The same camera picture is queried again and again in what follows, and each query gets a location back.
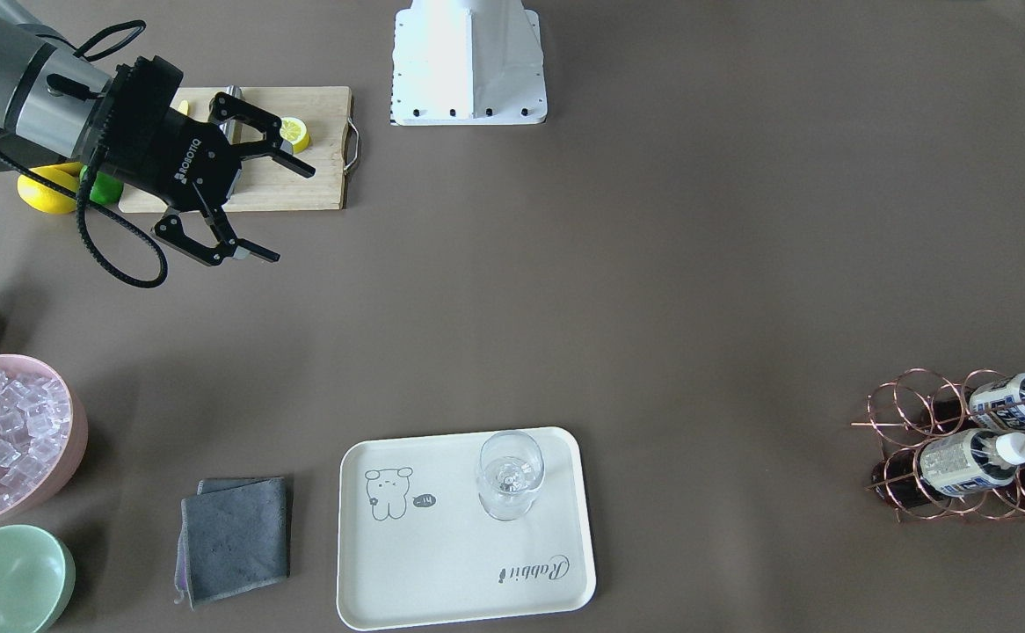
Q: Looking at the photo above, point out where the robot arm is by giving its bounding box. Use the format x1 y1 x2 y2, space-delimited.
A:
0 1 316 267

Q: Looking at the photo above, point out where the yellow lemon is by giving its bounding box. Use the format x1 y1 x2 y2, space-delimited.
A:
17 162 84 214

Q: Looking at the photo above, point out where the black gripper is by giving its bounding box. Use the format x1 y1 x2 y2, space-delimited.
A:
82 56 316 267

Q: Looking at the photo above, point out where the steel muddler rod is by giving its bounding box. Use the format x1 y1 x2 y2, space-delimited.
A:
217 84 244 142

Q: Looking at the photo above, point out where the tea bottle dark liquid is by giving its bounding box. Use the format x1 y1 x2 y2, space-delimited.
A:
868 429 1025 510

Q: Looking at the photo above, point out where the clear wine glass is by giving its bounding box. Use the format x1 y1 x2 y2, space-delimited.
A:
476 430 546 521

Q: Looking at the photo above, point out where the grey folded cloth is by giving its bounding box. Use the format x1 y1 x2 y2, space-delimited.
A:
174 477 291 609

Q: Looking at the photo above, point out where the lemon half slice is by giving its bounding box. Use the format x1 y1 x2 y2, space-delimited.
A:
280 116 312 155

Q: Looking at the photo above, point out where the wooden cutting board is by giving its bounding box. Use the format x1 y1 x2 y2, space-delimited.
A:
117 85 360 214

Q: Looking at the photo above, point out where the green lime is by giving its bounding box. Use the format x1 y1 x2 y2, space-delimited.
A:
75 165 124 206

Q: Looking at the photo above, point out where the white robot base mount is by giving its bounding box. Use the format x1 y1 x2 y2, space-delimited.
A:
390 1 549 126

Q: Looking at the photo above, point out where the pink bowl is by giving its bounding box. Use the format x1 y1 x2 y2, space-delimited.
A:
0 355 88 521

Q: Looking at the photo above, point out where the copper wire bottle basket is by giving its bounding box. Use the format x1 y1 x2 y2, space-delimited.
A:
855 369 1025 522

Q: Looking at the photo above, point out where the mint green bowl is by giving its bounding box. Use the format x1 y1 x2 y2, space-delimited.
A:
0 525 76 632

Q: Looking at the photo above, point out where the cream rabbit tray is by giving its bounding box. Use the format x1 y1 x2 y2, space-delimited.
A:
336 427 597 630

